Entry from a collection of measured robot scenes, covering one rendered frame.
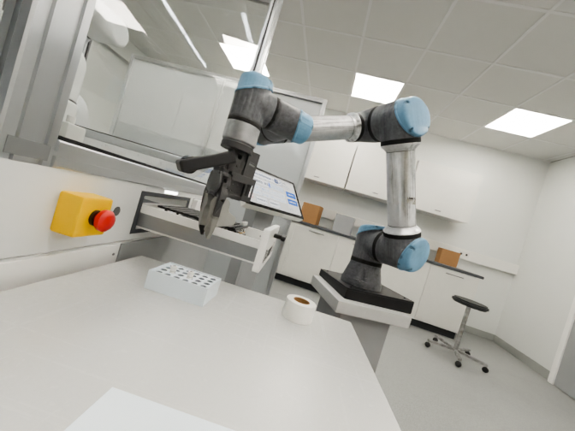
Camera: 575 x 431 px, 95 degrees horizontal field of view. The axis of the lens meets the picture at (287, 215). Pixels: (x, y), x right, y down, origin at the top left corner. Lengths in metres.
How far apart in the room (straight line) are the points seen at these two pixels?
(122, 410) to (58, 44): 0.47
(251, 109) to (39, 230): 0.42
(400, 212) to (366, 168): 3.28
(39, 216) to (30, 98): 0.18
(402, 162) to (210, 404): 0.76
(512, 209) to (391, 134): 4.44
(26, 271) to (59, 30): 0.37
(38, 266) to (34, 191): 0.13
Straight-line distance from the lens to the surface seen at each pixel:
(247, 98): 0.60
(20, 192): 0.54
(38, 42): 0.53
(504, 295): 5.27
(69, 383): 0.38
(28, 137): 0.53
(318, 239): 3.69
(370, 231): 1.00
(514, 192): 5.26
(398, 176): 0.88
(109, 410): 0.27
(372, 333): 1.05
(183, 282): 0.57
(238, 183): 0.59
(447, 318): 4.20
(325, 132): 0.84
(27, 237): 0.58
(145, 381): 0.38
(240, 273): 1.76
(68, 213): 0.57
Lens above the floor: 0.99
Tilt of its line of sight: 1 degrees down
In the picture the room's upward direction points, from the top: 17 degrees clockwise
